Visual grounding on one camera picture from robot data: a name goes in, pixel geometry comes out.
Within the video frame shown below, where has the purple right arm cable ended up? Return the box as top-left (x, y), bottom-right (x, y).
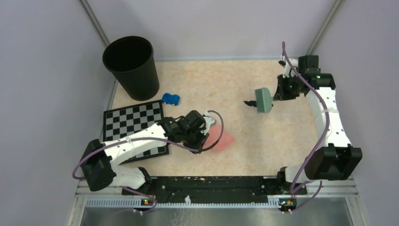
top-left (281, 41), bottom-right (330, 214)

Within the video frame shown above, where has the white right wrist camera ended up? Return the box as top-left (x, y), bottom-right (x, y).
top-left (279, 56), bottom-right (298, 78)

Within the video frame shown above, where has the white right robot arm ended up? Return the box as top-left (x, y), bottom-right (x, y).
top-left (273, 55), bottom-right (363, 194)

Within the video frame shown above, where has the pink plastic dustpan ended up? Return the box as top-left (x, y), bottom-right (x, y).
top-left (203, 124), bottom-right (237, 152)

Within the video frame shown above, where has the black and grey checkerboard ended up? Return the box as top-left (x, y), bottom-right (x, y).
top-left (103, 100), bottom-right (170, 162)

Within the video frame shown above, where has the grey slotted cable duct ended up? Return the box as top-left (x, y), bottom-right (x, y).
top-left (86, 197), bottom-right (281, 209)

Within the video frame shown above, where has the green hand brush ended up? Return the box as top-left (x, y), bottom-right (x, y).
top-left (255, 88), bottom-right (273, 113)

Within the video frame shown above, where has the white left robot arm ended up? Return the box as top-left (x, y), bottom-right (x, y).
top-left (72, 110), bottom-right (216, 195)

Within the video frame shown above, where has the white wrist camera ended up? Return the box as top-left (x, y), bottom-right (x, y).
top-left (279, 56), bottom-right (298, 78)
top-left (203, 111), bottom-right (217, 128)

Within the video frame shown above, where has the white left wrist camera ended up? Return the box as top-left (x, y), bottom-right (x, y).
top-left (203, 111), bottom-right (217, 128)

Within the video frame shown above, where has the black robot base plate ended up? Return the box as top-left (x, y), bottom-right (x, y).
top-left (137, 176), bottom-right (291, 204)

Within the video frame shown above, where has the blue toy car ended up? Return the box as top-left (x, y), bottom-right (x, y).
top-left (161, 93), bottom-right (180, 106)

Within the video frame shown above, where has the black plastic trash bin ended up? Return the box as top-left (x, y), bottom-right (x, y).
top-left (102, 36), bottom-right (160, 101)

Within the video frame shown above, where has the long black paper scrap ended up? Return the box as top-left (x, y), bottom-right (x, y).
top-left (244, 100), bottom-right (257, 107)

